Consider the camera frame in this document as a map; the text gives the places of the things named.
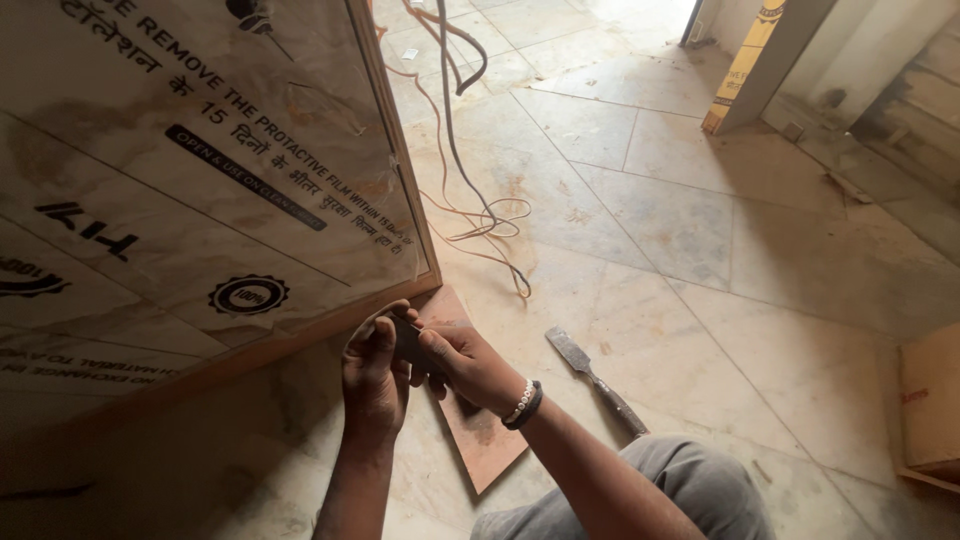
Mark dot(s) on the person's left hand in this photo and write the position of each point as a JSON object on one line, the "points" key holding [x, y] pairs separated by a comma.
{"points": [[371, 379]]}

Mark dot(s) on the person's right hand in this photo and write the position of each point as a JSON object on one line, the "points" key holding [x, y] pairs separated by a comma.
{"points": [[469, 364]]}

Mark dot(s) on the small dark metal scraper blade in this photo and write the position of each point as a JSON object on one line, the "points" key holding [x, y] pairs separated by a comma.
{"points": [[411, 346]]}

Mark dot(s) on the black wrist band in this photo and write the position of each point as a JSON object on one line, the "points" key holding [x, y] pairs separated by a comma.
{"points": [[526, 409]]}

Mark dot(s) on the brown laminate sheet piece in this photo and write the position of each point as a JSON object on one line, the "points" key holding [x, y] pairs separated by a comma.
{"points": [[480, 442]]}

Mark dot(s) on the person's grey trousers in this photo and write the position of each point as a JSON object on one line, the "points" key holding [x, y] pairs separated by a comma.
{"points": [[660, 495]]}

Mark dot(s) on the film-covered laminate cabinet panel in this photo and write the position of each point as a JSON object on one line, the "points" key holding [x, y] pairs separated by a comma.
{"points": [[187, 180]]}

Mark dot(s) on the plywood box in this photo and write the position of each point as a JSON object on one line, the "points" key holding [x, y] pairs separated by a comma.
{"points": [[930, 401]]}

